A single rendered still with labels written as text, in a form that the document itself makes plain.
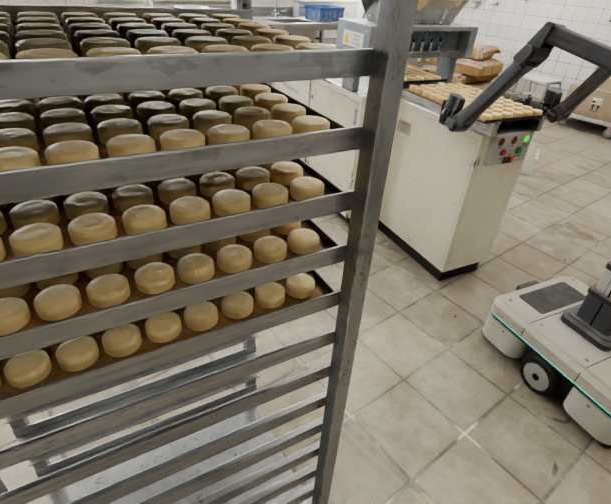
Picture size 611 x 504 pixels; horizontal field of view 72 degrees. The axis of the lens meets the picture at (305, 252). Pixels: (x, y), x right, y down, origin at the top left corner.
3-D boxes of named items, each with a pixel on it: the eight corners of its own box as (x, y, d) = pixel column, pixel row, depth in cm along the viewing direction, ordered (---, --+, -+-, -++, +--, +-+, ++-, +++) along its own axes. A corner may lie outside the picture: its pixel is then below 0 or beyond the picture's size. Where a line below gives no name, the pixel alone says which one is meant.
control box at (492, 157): (481, 163, 195) (491, 134, 187) (518, 157, 204) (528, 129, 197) (487, 166, 192) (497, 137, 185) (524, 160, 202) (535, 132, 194)
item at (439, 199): (368, 224, 283) (391, 84, 233) (409, 215, 296) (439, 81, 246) (438, 285, 232) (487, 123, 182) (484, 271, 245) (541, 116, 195)
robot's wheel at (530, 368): (522, 354, 183) (512, 358, 181) (554, 352, 168) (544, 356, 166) (536, 391, 180) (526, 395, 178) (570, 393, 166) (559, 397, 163)
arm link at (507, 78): (534, 52, 142) (553, 56, 147) (526, 39, 143) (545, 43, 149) (447, 134, 177) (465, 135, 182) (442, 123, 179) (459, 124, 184)
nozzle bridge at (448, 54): (332, 82, 252) (338, 17, 233) (427, 77, 280) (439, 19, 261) (362, 97, 228) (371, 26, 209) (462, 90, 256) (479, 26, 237)
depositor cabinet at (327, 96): (270, 158, 368) (272, 53, 321) (341, 149, 396) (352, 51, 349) (345, 230, 275) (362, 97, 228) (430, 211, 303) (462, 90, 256)
